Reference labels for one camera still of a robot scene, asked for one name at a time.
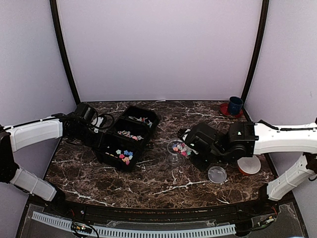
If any left circuit board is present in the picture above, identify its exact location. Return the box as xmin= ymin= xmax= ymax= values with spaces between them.
xmin=71 ymin=223 xmax=93 ymax=234

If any red plate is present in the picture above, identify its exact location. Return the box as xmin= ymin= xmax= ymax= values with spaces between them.
xmin=220 ymin=103 xmax=243 ymax=118

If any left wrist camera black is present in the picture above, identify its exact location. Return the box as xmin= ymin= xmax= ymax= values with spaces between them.
xmin=74 ymin=103 xmax=96 ymax=122

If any stick candies pile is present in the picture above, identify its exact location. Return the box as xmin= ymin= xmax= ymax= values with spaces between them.
xmin=128 ymin=116 xmax=153 ymax=128

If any white slotted cable duct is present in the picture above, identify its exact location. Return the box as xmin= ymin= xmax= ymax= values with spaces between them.
xmin=31 ymin=211 xmax=236 ymax=238

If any star candies pile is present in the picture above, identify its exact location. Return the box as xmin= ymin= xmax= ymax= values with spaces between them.
xmin=105 ymin=149 xmax=134 ymax=165

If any orange white bowl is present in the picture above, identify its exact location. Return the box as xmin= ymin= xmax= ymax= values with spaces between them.
xmin=237 ymin=156 xmax=261 ymax=176

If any black three-compartment candy tray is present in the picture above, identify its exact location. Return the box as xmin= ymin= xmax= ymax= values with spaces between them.
xmin=94 ymin=106 xmax=159 ymax=172

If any black front table rail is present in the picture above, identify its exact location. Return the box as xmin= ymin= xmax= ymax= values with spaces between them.
xmin=41 ymin=178 xmax=294 ymax=222

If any clear plastic lid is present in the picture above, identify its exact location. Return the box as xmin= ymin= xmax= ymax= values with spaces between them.
xmin=208 ymin=166 xmax=227 ymax=184

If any black frame post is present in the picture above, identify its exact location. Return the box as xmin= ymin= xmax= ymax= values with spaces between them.
xmin=49 ymin=0 xmax=81 ymax=105
xmin=241 ymin=0 xmax=269 ymax=103

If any swirl lollipops pile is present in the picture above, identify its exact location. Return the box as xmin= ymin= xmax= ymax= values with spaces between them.
xmin=117 ymin=130 xmax=144 ymax=141

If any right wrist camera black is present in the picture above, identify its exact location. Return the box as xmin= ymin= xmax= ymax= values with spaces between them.
xmin=185 ymin=122 xmax=217 ymax=154

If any left black frame post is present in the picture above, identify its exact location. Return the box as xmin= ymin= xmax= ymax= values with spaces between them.
xmin=49 ymin=0 xmax=81 ymax=105

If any circuit board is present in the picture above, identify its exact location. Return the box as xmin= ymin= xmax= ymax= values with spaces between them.
xmin=71 ymin=223 xmax=93 ymax=234
xmin=257 ymin=216 xmax=276 ymax=227

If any right circuit board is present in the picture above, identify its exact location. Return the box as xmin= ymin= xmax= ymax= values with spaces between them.
xmin=257 ymin=216 xmax=276 ymax=227

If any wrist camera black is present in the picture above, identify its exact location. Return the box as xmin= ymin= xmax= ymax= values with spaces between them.
xmin=185 ymin=122 xmax=217 ymax=154
xmin=74 ymin=103 xmax=96 ymax=122

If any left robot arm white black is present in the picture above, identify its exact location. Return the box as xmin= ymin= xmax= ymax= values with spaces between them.
xmin=0 ymin=114 xmax=106 ymax=216

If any right black frame post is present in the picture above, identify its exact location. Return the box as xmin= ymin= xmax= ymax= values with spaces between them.
xmin=241 ymin=0 xmax=269 ymax=103

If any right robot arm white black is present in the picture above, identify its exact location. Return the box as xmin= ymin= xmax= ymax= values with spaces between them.
xmin=177 ymin=120 xmax=317 ymax=215

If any blue mug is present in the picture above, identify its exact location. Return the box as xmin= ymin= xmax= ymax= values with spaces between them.
xmin=227 ymin=96 xmax=244 ymax=116

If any clear plastic cup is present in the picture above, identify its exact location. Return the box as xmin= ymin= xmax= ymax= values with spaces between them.
xmin=167 ymin=139 xmax=192 ymax=167

